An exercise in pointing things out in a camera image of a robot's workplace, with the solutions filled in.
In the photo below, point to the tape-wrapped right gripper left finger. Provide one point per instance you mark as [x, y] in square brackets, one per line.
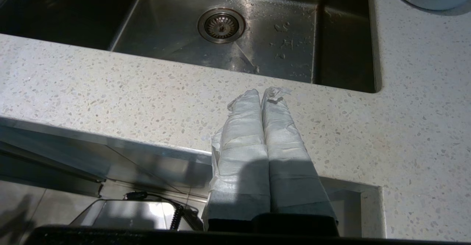
[239, 156]

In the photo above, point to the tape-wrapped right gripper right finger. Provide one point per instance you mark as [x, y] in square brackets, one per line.
[290, 171]

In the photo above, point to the metallic robot base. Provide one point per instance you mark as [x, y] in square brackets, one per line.
[128, 212]

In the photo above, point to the stainless steel sink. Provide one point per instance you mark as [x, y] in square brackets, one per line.
[287, 46]

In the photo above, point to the round metal sink drain strainer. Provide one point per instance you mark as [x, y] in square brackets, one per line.
[221, 25]

